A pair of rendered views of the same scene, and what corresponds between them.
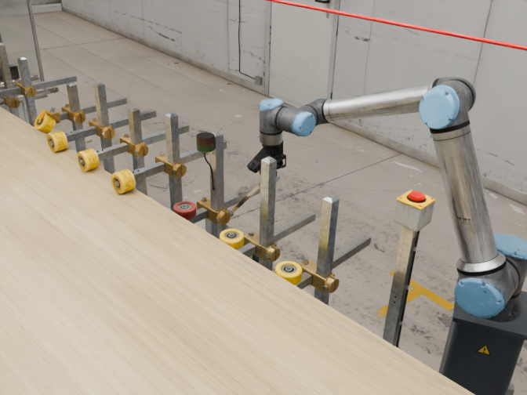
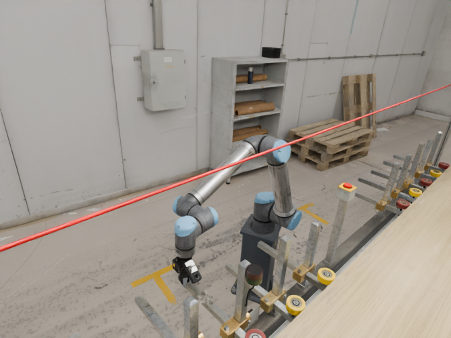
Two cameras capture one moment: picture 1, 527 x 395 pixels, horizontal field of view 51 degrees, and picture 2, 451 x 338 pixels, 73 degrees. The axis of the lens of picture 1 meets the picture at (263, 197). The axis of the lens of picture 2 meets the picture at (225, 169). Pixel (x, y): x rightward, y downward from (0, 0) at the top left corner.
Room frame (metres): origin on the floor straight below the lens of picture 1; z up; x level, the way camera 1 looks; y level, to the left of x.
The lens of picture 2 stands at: (1.79, 1.03, 1.97)
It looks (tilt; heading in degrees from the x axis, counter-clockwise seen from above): 26 degrees down; 272
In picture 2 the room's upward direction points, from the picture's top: 3 degrees clockwise
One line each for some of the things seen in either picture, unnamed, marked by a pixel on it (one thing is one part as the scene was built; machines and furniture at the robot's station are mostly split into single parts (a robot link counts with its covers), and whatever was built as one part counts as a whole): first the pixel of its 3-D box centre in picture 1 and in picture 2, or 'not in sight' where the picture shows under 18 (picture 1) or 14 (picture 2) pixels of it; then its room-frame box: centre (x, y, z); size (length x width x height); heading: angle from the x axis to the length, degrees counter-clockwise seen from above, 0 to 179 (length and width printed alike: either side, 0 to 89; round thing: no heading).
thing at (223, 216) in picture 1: (212, 211); (236, 325); (1.74, 0.18, 0.85); 0.14 x 0.06 x 0.05; 46
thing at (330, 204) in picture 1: (324, 264); (308, 259); (1.38, -0.19, 0.88); 0.04 x 0.04 x 0.48; 46
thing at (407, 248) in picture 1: (400, 291); (335, 232); (1.20, -0.38, 0.93); 0.05 x 0.05 x 0.45; 46
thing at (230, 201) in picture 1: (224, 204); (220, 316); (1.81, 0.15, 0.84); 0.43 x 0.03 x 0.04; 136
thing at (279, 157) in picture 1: (272, 155); (184, 261); (1.99, -0.03, 0.97); 0.09 x 0.08 x 0.12; 135
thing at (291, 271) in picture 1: (288, 282); (325, 282); (1.32, -0.08, 0.85); 0.08 x 0.08 x 0.11
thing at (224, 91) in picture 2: not in sight; (247, 119); (1.66, -2.99, 0.78); 0.90 x 0.45 x 1.55; 40
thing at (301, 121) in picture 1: (296, 121); (203, 219); (1.92, -0.12, 1.14); 0.12 x 0.12 x 0.09; 52
